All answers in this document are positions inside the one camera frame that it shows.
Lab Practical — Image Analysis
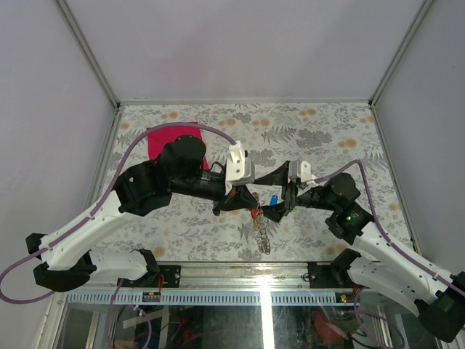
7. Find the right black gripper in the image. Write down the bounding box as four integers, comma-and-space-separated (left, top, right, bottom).
249, 161, 339, 223

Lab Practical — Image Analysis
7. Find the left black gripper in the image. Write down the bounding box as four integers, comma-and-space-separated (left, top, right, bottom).
172, 169, 260, 216

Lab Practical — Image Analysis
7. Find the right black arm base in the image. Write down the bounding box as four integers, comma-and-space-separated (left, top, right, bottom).
301, 249, 361, 289

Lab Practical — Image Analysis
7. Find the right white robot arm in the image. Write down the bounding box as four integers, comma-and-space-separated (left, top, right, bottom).
254, 161, 464, 343

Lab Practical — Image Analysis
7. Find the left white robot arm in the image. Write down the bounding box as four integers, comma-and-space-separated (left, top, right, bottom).
26, 135, 257, 292

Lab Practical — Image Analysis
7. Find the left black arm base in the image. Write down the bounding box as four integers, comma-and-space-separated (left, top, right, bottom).
147, 265, 182, 290

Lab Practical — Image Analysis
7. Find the floral table mat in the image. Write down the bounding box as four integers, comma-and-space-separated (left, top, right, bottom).
98, 103, 412, 262

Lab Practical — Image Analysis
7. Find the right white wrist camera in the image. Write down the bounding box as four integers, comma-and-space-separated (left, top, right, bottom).
288, 160, 317, 185

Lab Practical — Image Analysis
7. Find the aluminium front rail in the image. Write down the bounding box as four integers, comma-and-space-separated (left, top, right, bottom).
66, 262, 358, 306

